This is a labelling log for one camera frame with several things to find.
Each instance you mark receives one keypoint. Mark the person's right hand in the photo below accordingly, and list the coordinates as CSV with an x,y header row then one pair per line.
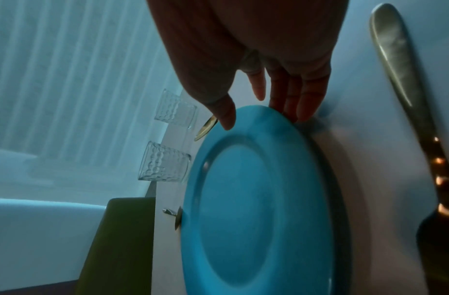
x,y
246,34

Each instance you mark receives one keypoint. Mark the clear drinking glass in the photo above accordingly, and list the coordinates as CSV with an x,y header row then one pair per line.
x,y
162,162
175,111

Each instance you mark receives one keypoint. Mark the blue plate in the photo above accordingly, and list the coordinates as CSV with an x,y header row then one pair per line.
x,y
257,201

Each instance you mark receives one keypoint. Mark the green bench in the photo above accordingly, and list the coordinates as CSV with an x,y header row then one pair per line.
x,y
119,247

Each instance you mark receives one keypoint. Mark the white window sill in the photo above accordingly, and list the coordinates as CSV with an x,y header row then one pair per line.
x,y
35,236

